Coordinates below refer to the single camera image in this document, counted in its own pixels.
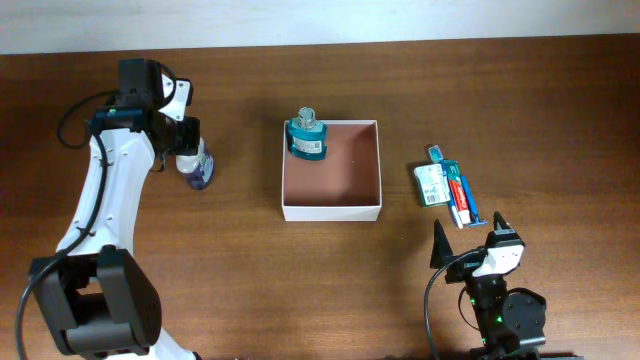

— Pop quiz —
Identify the red green toothpaste tube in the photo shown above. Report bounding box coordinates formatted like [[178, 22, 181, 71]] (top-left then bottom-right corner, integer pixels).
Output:
[[442, 160, 471, 226]]

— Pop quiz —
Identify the clear soap pump bottle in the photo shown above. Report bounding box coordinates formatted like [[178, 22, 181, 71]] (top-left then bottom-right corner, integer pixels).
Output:
[[176, 139, 215, 190]]

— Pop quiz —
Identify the blue white toothbrush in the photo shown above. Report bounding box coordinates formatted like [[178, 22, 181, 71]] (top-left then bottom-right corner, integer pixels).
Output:
[[428, 145, 463, 229]]

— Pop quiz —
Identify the teal mouthwash bottle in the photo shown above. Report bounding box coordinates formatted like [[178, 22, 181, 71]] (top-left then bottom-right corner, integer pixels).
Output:
[[286, 107, 328, 161]]

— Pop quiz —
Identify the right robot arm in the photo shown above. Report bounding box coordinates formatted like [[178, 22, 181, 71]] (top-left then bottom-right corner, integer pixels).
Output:
[[424, 212, 547, 359]]

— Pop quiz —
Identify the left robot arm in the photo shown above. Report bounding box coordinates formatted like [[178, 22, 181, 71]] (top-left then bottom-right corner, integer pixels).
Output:
[[15, 59, 205, 359]]

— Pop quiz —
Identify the blue disposable razor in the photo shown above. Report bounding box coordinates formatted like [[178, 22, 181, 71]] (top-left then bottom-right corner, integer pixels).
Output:
[[461, 175, 488, 227]]

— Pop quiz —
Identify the white cardboard box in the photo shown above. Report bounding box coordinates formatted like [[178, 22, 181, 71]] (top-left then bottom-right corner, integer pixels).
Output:
[[280, 120, 383, 222]]

